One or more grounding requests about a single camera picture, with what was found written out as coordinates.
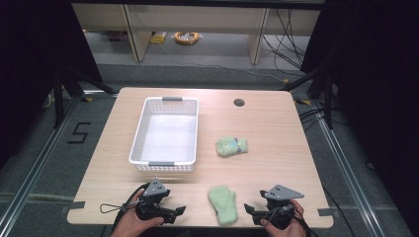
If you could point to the plain green mitten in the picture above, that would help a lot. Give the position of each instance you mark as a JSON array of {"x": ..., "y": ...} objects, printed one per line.
[{"x": 223, "y": 204}]

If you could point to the person's right hand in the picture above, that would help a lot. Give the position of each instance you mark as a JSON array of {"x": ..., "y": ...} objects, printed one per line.
[{"x": 290, "y": 227}]

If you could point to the person's left hand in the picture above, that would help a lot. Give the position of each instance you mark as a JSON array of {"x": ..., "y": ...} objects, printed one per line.
[{"x": 135, "y": 222}]

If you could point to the grey tape strip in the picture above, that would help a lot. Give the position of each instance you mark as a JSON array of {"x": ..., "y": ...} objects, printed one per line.
[
  {"x": 325, "y": 212},
  {"x": 76, "y": 205}
]

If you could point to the white perforated plastic basket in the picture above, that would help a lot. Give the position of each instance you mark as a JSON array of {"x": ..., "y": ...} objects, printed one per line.
[{"x": 168, "y": 138}]

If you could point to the round grey table grommet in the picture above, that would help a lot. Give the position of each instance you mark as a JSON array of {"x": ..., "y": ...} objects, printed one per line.
[{"x": 239, "y": 102}]

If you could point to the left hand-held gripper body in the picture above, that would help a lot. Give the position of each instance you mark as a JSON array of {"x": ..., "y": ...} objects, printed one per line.
[{"x": 149, "y": 200}]

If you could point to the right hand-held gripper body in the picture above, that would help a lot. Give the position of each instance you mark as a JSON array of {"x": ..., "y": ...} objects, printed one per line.
[{"x": 280, "y": 202}]

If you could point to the black metal stand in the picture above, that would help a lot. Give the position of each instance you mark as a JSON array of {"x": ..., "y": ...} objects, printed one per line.
[
  {"x": 66, "y": 85},
  {"x": 321, "y": 89}
]

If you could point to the beige wooden desk frame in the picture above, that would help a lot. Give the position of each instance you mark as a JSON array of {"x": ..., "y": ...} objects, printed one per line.
[{"x": 197, "y": 19}]

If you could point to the green mitten with face print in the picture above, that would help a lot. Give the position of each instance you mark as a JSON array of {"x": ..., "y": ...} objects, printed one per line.
[{"x": 231, "y": 146}]

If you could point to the yellow packet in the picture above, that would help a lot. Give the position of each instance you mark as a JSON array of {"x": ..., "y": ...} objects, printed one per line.
[{"x": 158, "y": 38}]

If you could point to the aluminium floor rail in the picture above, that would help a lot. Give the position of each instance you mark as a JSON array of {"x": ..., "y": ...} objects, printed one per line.
[
  {"x": 349, "y": 171},
  {"x": 33, "y": 168}
]

